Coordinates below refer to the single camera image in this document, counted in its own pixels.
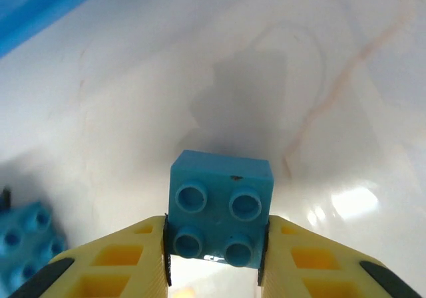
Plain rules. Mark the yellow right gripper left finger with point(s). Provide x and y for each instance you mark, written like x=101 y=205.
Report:
x=76 y=256

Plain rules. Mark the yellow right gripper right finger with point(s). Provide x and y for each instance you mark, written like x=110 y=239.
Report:
x=279 y=259

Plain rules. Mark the light blue lego brick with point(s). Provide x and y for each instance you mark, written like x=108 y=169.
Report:
x=30 y=238

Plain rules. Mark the blue two-by-two lego brick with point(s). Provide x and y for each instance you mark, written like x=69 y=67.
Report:
x=216 y=191

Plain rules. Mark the blue plastic storage bin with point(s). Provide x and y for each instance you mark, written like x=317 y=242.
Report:
x=20 y=5

